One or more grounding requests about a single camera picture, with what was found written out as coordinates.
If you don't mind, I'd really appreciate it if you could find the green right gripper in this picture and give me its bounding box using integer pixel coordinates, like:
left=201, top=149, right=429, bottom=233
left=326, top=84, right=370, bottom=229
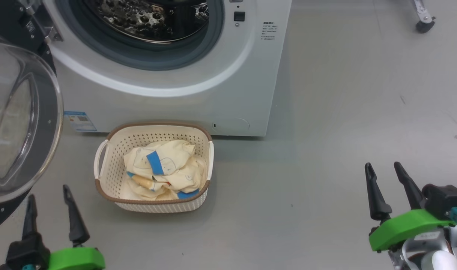
left=365, top=162, right=456, bottom=252

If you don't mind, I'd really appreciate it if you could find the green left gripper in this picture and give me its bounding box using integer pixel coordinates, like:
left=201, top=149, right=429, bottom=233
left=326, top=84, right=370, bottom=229
left=22, top=184, right=106, bottom=270

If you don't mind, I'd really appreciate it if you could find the washing machine door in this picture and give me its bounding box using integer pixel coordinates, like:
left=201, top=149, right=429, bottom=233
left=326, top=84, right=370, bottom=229
left=0, top=0, right=64, bottom=235

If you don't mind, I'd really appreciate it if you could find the pale yellow printed garment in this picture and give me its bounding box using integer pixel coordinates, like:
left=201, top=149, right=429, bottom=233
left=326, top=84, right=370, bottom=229
left=123, top=140, right=196, bottom=177
left=122, top=156, right=208, bottom=200

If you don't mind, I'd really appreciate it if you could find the metal door hinge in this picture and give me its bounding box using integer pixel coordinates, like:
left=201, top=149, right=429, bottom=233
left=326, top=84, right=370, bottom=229
left=44, top=25, right=64, bottom=42

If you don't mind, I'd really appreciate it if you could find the white front-load washing machine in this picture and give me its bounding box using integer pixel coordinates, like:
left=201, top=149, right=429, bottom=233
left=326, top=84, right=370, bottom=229
left=41, top=0, right=293, bottom=137

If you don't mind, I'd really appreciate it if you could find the perforated steel washer drum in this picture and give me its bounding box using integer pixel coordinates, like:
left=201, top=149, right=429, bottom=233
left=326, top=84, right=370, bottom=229
left=82, top=0, right=210, bottom=43

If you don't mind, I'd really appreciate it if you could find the cream perforated laundry basket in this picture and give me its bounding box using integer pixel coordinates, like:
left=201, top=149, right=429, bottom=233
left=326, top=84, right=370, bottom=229
left=94, top=122, right=215, bottom=213

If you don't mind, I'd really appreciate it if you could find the blue energy label sticker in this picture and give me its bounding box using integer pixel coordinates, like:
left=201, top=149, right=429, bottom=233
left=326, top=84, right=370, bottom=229
left=63, top=111, right=98, bottom=132

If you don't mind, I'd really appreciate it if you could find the metal stand leg with caster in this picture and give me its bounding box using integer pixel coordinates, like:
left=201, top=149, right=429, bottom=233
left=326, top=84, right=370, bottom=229
left=412, top=0, right=436, bottom=33

